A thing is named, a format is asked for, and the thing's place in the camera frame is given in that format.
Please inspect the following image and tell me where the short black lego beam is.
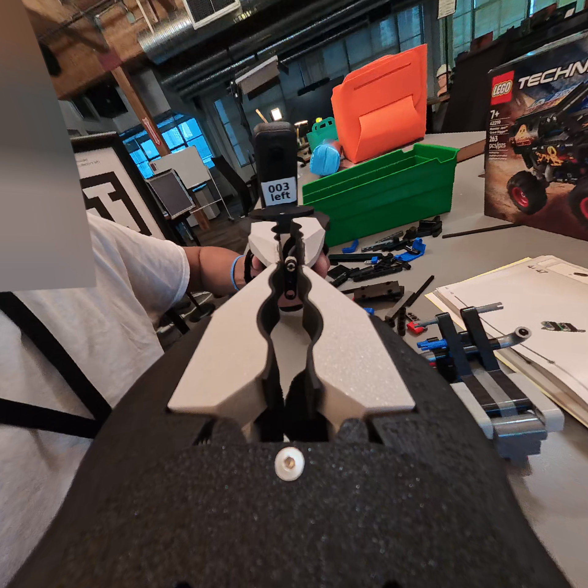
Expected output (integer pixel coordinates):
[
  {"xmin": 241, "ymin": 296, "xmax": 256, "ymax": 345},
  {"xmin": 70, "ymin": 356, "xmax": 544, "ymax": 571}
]
[{"xmin": 281, "ymin": 248, "xmax": 306, "ymax": 300}]

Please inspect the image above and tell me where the white lego instruction booklet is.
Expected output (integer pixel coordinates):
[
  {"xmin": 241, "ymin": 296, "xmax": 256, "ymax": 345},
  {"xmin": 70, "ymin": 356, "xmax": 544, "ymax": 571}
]
[{"xmin": 425, "ymin": 255, "xmax": 588, "ymax": 428}]

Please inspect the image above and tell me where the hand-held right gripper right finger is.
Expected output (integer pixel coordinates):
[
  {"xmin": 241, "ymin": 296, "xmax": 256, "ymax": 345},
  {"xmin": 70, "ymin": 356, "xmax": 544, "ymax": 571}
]
[{"xmin": 300, "ymin": 264, "xmax": 416, "ymax": 444}]

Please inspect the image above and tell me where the light blue round bundle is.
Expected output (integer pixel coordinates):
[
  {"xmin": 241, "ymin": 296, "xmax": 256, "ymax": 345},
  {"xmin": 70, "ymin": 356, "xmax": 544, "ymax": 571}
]
[{"xmin": 309, "ymin": 141, "xmax": 343, "ymax": 177}]

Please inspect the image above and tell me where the whiteboard on stand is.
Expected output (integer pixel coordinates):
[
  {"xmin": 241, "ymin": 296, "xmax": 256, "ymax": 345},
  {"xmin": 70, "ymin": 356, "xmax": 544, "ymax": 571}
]
[{"xmin": 149, "ymin": 146, "xmax": 230, "ymax": 221}]

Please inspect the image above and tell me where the green plastic storage bin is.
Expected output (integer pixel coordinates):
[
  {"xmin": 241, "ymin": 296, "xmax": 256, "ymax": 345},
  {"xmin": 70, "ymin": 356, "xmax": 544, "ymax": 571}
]
[{"xmin": 302, "ymin": 143, "xmax": 460, "ymax": 249}]

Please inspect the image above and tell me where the green bag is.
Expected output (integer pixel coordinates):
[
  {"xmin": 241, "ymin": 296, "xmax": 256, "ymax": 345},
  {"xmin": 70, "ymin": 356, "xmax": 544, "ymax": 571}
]
[{"xmin": 307, "ymin": 117, "xmax": 338, "ymax": 148}]

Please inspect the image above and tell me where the white ceiling vent unit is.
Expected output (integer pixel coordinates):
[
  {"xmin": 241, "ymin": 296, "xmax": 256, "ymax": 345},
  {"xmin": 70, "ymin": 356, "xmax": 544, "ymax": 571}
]
[{"xmin": 181, "ymin": 0, "xmax": 243, "ymax": 30}]

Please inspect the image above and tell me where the silver ventilation duct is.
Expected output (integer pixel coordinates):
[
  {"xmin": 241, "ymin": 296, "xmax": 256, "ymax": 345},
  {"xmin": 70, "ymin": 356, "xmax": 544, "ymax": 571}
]
[{"xmin": 137, "ymin": 11, "xmax": 276, "ymax": 65}]

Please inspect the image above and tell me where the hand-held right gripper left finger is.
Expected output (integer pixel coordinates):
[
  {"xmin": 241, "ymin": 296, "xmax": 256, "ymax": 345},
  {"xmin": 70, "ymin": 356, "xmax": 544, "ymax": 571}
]
[{"xmin": 168, "ymin": 264, "xmax": 285, "ymax": 444}]

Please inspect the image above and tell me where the black chest harness strap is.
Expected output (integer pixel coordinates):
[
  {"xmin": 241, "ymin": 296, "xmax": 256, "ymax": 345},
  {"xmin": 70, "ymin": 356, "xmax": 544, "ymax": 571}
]
[{"xmin": 0, "ymin": 292, "xmax": 113, "ymax": 439}]

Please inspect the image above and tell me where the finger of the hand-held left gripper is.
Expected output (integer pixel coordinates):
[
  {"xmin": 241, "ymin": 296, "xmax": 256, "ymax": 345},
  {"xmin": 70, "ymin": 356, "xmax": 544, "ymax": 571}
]
[
  {"xmin": 248, "ymin": 221, "xmax": 282, "ymax": 273},
  {"xmin": 294, "ymin": 220, "xmax": 326, "ymax": 269}
]

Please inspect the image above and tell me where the large black grey lego chassis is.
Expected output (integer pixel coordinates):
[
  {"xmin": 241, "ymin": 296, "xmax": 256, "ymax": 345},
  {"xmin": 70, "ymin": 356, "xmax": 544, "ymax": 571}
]
[{"xmin": 416, "ymin": 301, "xmax": 566, "ymax": 466}]

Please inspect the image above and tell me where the pile of loose lego pieces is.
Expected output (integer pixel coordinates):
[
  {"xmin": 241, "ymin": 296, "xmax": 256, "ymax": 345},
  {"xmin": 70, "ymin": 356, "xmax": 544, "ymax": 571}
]
[{"xmin": 327, "ymin": 215, "xmax": 445, "ymax": 336}]

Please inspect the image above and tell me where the orange fabric bag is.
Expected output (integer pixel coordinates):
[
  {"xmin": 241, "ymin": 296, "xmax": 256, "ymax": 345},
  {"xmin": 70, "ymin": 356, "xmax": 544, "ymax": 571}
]
[{"xmin": 331, "ymin": 43, "xmax": 429, "ymax": 164}]

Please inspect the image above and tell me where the grey framed screen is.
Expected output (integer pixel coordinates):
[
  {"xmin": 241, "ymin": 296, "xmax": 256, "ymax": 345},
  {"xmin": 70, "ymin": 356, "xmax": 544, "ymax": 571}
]
[{"xmin": 146, "ymin": 168, "xmax": 197, "ymax": 220}]

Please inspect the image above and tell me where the long black lego axle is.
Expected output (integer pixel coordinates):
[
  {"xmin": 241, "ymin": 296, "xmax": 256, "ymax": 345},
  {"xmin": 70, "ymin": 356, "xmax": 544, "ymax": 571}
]
[
  {"xmin": 442, "ymin": 223, "xmax": 524, "ymax": 239},
  {"xmin": 385, "ymin": 275, "xmax": 435, "ymax": 324}
]

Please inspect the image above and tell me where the person's left forearm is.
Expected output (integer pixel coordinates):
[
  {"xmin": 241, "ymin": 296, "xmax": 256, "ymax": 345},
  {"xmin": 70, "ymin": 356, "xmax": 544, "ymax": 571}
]
[{"xmin": 184, "ymin": 246, "xmax": 251, "ymax": 297}]

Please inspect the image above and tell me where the person's left hand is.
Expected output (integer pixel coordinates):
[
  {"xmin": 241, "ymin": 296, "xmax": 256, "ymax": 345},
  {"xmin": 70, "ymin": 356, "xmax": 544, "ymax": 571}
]
[{"xmin": 250, "ymin": 252, "xmax": 332, "ymax": 314}]

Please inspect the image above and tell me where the lego set box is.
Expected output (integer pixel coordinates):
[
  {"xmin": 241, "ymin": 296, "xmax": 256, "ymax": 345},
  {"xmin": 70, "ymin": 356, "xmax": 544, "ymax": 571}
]
[{"xmin": 483, "ymin": 30, "xmax": 588, "ymax": 243}]

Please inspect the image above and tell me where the framed black white marker sign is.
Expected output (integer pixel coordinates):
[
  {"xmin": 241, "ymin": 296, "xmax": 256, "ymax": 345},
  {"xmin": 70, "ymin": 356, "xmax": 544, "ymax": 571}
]
[{"xmin": 71, "ymin": 133, "xmax": 167, "ymax": 240}]

